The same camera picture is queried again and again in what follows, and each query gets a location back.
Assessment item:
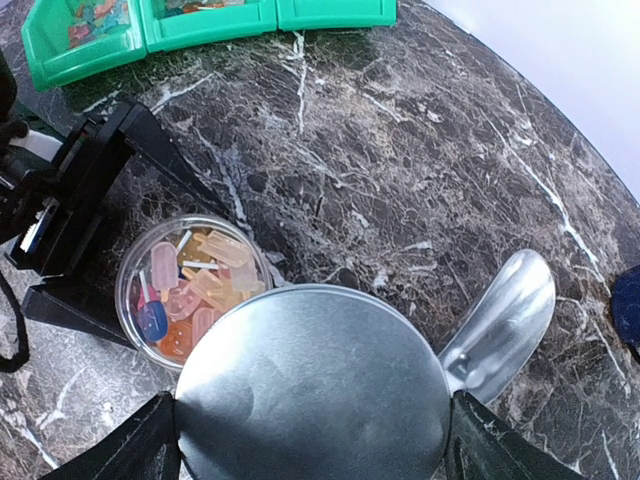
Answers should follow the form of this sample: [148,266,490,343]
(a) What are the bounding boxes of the green three-compartment candy bin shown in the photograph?
[21,0,397,91]

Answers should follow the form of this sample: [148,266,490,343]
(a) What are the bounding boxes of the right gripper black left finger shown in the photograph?
[44,392,181,479]

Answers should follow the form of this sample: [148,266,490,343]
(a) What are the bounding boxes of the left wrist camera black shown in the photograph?
[0,49,64,166]

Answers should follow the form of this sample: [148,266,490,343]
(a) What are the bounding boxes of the dark blue mug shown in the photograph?
[612,266,639,352]

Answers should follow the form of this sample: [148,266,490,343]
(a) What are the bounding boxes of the red-orange gummy candies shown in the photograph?
[67,0,131,48]

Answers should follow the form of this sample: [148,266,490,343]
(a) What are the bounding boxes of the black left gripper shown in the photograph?
[1,102,229,349]

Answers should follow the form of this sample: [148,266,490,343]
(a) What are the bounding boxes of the silver metal scoop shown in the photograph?
[438,249,556,404]

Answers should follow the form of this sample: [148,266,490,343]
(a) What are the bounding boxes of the white round lid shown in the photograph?
[174,285,450,479]

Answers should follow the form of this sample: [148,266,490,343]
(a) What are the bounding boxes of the lollipop candies pile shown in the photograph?
[160,0,246,18]

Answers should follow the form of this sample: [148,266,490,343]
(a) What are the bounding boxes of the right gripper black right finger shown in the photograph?
[444,391,582,480]

